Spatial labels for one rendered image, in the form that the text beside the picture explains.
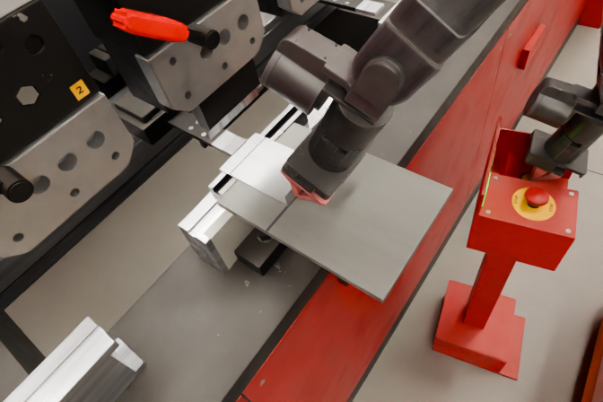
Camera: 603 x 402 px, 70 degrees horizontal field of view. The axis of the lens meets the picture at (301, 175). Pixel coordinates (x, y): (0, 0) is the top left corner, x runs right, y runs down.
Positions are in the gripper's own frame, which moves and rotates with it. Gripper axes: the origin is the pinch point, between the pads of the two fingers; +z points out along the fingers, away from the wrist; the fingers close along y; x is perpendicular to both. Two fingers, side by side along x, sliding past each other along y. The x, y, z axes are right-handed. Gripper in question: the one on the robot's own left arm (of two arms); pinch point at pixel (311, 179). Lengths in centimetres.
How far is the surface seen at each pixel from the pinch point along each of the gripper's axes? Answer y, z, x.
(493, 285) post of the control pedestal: -31, 43, 49
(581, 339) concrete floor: -50, 66, 92
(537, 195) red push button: -28.8, 6.3, 31.4
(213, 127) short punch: 3.9, -1.5, -14.1
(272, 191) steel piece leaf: 3.6, 3.1, -3.3
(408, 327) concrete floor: -25, 87, 52
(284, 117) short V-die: -9.6, 7.1, -10.2
